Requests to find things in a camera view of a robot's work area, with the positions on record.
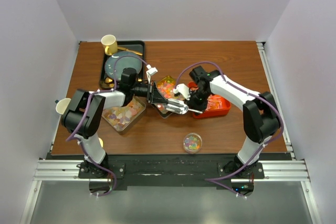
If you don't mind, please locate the gold tin of gummy candies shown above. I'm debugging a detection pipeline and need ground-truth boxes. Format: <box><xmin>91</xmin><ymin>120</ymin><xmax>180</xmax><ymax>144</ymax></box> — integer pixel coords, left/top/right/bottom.
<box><xmin>152</xmin><ymin>76</ymin><xmax>183</xmax><ymax>119</ymax></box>

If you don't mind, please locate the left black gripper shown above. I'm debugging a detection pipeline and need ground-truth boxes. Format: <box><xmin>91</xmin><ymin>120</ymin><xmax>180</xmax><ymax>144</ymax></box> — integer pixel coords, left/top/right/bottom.
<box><xmin>130</xmin><ymin>80</ymin><xmax>168</xmax><ymax>104</ymax></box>

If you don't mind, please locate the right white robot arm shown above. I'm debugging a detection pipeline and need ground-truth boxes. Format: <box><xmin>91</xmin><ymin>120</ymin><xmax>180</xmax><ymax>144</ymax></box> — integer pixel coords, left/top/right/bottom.
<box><xmin>186</xmin><ymin>66</ymin><xmax>284</xmax><ymax>178</ymax></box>

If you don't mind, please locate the blue-grey plate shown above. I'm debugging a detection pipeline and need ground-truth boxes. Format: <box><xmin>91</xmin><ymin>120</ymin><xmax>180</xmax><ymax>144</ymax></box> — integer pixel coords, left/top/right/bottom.
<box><xmin>104</xmin><ymin>51</ymin><xmax>142</xmax><ymax>81</ymax></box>

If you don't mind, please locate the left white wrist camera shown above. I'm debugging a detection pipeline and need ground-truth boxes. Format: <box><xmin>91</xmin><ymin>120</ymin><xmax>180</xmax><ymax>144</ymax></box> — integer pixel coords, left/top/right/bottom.
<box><xmin>146</xmin><ymin>64</ymin><xmax>158</xmax><ymax>83</ymax></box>

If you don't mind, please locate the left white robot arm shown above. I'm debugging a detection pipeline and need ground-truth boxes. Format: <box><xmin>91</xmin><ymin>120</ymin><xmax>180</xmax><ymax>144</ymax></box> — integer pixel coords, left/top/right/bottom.
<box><xmin>61</xmin><ymin>65</ymin><xmax>168</xmax><ymax>178</ymax></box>

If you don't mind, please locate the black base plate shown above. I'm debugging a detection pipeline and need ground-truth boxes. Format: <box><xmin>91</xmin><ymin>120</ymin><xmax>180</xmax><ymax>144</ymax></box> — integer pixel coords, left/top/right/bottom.
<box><xmin>76</xmin><ymin>154</ymin><xmax>265</xmax><ymax>192</ymax></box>

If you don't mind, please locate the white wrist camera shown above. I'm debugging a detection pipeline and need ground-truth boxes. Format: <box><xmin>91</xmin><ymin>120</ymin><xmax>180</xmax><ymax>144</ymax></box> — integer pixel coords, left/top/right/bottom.
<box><xmin>173</xmin><ymin>84</ymin><xmax>191</xmax><ymax>100</ymax></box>
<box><xmin>146</xmin><ymin>64</ymin><xmax>158</xmax><ymax>83</ymax></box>

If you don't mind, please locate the orange box of lollipops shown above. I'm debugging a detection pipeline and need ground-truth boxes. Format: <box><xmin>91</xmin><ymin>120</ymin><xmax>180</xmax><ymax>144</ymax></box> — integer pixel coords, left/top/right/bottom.
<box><xmin>192</xmin><ymin>95</ymin><xmax>231</xmax><ymax>119</ymax></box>

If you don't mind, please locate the metal candy scoop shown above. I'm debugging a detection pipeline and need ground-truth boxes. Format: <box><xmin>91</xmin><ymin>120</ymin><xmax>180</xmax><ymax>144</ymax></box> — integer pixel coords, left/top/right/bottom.
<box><xmin>163</xmin><ymin>99</ymin><xmax>203</xmax><ymax>114</ymax></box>

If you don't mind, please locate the gold spoon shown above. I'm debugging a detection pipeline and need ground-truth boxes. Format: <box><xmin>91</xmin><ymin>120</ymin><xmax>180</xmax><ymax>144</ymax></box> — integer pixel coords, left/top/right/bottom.
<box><xmin>104</xmin><ymin>77</ymin><xmax>113</xmax><ymax>84</ymax></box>

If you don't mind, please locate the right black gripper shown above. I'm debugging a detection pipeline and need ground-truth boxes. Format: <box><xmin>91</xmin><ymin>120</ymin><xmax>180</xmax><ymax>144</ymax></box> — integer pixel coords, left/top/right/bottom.
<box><xmin>183</xmin><ymin>89</ymin><xmax>210</xmax><ymax>116</ymax></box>

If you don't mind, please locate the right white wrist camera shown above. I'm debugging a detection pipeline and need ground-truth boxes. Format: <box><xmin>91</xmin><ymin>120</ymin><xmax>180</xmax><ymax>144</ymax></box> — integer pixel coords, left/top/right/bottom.
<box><xmin>173</xmin><ymin>84</ymin><xmax>191</xmax><ymax>100</ymax></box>

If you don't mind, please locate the clear plastic jar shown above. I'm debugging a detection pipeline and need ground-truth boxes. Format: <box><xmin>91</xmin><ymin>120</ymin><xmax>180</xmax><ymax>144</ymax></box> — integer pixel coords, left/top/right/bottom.
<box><xmin>183</xmin><ymin>133</ymin><xmax>202</xmax><ymax>154</ymax></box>

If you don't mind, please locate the silver tin of popsicle candies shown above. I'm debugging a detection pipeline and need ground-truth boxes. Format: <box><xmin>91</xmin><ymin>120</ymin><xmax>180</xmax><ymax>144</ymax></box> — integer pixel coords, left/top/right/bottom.
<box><xmin>102</xmin><ymin>98</ymin><xmax>146</xmax><ymax>135</ymax></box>

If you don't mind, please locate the yellow mug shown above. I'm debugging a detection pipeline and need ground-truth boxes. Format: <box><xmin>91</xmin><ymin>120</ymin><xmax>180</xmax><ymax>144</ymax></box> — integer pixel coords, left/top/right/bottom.
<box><xmin>101</xmin><ymin>35</ymin><xmax>118</xmax><ymax>56</ymax></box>

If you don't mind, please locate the dark green paper cup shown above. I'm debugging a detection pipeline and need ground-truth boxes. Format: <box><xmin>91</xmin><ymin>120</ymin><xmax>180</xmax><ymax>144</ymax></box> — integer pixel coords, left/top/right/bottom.
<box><xmin>55</xmin><ymin>98</ymin><xmax>71</xmax><ymax>115</ymax></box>

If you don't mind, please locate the black serving tray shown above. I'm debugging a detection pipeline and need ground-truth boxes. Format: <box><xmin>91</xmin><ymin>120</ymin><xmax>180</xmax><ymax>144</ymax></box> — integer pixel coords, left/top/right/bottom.
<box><xmin>99</xmin><ymin>40</ymin><xmax>145</xmax><ymax>89</ymax></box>

